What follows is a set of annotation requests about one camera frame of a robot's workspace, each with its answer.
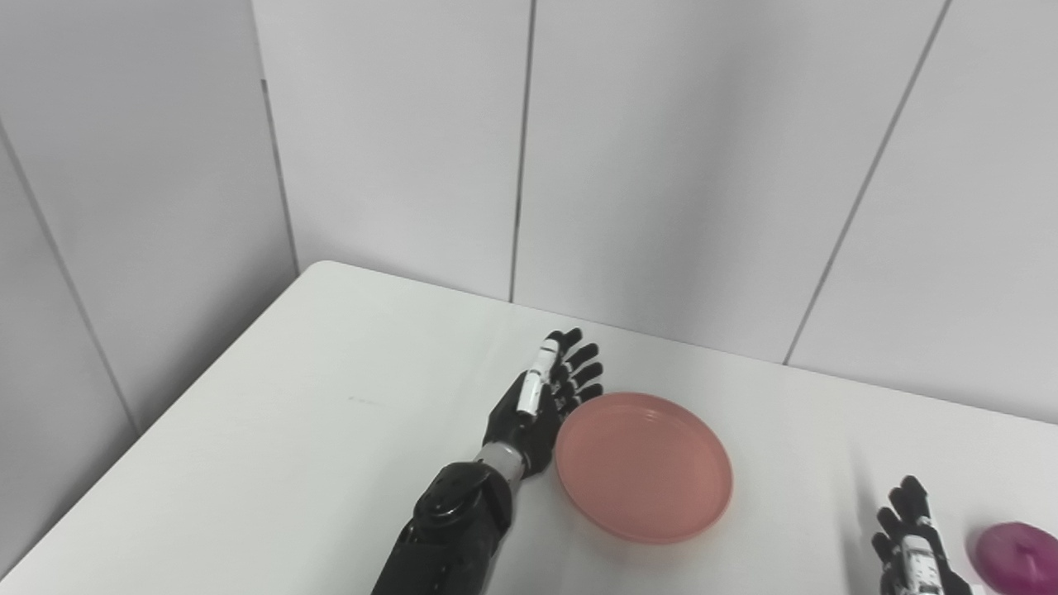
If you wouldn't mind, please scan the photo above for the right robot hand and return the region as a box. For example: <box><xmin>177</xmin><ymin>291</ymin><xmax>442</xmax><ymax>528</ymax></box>
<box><xmin>871</xmin><ymin>475</ymin><xmax>973</xmax><ymax>595</ymax></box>

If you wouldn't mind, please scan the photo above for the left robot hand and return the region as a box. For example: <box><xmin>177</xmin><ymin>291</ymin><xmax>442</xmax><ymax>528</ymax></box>
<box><xmin>482</xmin><ymin>328</ymin><xmax>605</xmax><ymax>478</ymax></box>

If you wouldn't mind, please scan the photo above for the purple red onion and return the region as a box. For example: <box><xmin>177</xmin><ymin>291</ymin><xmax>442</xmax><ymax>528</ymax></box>
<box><xmin>975</xmin><ymin>521</ymin><xmax>1058</xmax><ymax>592</ymax></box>

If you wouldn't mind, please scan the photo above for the pink plastic plate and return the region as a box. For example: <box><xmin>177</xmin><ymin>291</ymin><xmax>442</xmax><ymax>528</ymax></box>
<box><xmin>554</xmin><ymin>392</ymin><xmax>734</xmax><ymax>545</ymax></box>

